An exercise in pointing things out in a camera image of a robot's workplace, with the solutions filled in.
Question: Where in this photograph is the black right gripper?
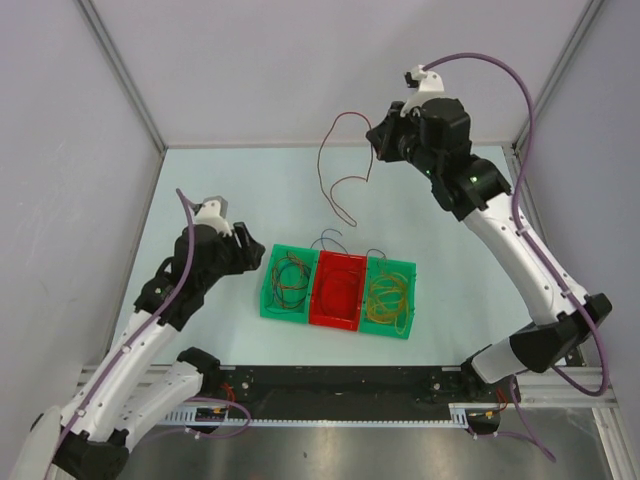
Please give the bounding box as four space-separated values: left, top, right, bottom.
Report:
366 102 440 179

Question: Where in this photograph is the dark red cable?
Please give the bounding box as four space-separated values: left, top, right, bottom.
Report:
269 252 311 311
317 112 375 227

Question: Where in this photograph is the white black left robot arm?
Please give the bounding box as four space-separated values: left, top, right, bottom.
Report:
11 217 265 479

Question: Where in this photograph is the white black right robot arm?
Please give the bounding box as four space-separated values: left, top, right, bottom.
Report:
366 97 612 401

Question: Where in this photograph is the left green plastic bin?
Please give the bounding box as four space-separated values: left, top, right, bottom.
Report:
260 244 319 324

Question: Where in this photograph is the green plastic bin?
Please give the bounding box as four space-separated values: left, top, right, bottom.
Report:
358 256 417 340
260 244 319 324

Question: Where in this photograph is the red plastic bin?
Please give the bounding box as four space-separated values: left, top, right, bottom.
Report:
309 251 367 332

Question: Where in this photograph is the right green plastic bin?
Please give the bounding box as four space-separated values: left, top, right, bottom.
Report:
358 256 417 340

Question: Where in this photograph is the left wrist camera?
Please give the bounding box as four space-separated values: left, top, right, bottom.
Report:
192 195 233 237

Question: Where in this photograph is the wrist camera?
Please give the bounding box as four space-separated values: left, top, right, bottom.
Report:
400 65 445 117
192 195 233 237

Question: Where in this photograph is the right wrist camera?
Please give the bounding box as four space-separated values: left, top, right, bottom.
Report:
400 65 445 117

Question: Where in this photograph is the slotted cable duct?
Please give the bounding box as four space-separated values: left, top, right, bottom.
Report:
159 401 505 429

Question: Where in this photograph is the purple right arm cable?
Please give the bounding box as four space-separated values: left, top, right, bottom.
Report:
423 52 611 396

